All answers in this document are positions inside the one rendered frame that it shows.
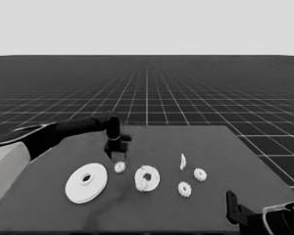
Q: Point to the large thick white disc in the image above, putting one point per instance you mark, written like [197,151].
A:
[73,191]

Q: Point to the white round carrier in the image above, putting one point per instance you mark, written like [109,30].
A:
[155,179]

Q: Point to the thin white T-shaped piece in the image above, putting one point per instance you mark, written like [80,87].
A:
[183,162]

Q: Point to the small white gear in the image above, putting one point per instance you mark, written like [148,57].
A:
[203,176]
[188,190]
[144,187]
[122,168]

